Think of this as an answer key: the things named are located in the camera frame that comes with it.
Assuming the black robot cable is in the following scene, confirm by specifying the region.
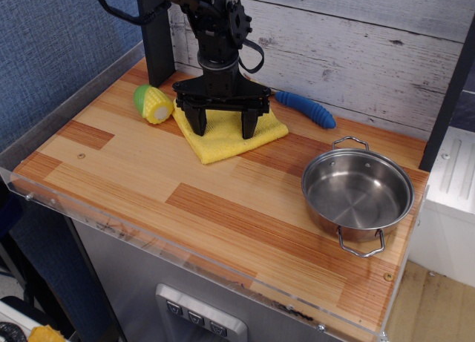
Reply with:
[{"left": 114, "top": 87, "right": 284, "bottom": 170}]
[{"left": 88, "top": 0, "right": 266, "bottom": 75}]

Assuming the black vertical post right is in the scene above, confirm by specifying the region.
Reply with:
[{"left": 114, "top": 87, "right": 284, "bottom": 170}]
[{"left": 419, "top": 19, "right": 474, "bottom": 172}]

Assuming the black mesh sleeve cable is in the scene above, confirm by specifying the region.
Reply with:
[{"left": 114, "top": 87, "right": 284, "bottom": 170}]
[{"left": 0, "top": 321, "right": 29, "bottom": 342}]

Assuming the blue handled metal fork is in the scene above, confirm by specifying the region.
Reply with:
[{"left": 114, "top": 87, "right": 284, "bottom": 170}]
[{"left": 271, "top": 88, "right": 336, "bottom": 129}]

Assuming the yellow towel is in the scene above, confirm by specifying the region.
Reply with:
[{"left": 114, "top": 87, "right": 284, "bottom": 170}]
[{"left": 173, "top": 107, "right": 289, "bottom": 165}]

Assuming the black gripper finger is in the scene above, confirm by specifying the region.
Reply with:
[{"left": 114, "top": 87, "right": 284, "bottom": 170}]
[
  {"left": 183, "top": 105, "right": 207, "bottom": 137},
  {"left": 241, "top": 110, "right": 259, "bottom": 139}
]

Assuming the black vertical post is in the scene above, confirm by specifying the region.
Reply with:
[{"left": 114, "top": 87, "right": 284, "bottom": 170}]
[
  {"left": 137, "top": 0, "right": 175, "bottom": 88},
  {"left": 419, "top": 19, "right": 474, "bottom": 172}
]

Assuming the clear acrylic table guard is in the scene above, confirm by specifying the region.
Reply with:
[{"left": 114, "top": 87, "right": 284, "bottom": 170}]
[{"left": 1, "top": 169, "right": 386, "bottom": 341}]

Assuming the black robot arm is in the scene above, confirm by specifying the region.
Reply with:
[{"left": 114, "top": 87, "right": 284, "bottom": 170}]
[{"left": 166, "top": 0, "right": 271, "bottom": 139}]

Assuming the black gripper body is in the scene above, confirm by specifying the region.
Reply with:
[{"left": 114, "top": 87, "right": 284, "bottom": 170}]
[{"left": 173, "top": 65, "right": 271, "bottom": 116}]

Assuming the toy corn cob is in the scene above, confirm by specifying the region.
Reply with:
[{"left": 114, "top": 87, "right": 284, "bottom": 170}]
[{"left": 134, "top": 85, "right": 174, "bottom": 125}]

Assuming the yellow toy on floor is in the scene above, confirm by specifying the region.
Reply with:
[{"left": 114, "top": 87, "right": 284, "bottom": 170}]
[{"left": 27, "top": 325, "right": 66, "bottom": 342}]

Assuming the black vertical post left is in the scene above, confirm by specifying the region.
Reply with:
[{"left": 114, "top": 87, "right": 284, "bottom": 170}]
[{"left": 137, "top": 0, "right": 175, "bottom": 88}]

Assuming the stainless steel pot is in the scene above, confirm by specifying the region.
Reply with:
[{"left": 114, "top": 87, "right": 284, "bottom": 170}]
[{"left": 301, "top": 137, "right": 415, "bottom": 258}]

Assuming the silver dispenser button panel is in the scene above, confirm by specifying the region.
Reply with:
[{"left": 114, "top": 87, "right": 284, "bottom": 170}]
[{"left": 155, "top": 283, "right": 248, "bottom": 342}]

